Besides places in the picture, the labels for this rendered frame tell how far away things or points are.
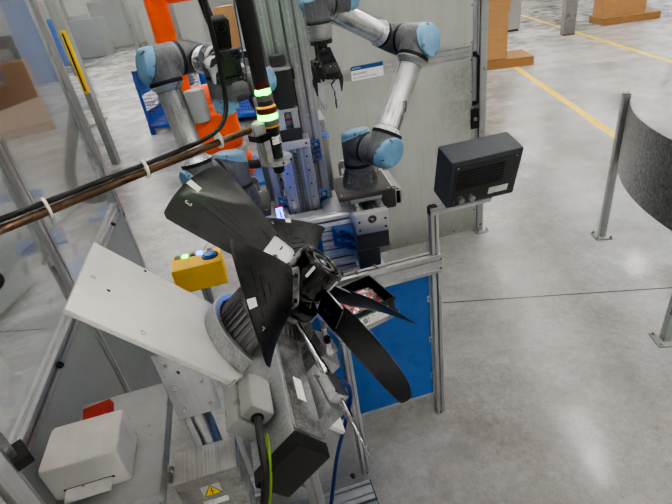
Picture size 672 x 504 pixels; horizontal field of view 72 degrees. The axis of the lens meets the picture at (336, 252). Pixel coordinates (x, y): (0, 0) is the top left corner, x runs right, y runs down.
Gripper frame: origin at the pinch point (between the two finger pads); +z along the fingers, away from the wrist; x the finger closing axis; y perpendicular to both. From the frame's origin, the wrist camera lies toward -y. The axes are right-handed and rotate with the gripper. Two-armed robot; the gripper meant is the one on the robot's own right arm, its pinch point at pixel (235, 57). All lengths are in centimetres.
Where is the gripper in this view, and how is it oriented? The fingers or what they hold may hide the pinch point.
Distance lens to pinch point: 120.0
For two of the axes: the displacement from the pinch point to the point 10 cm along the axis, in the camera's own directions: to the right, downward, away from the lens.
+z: 4.1, 4.2, -8.1
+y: 1.4, 8.5, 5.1
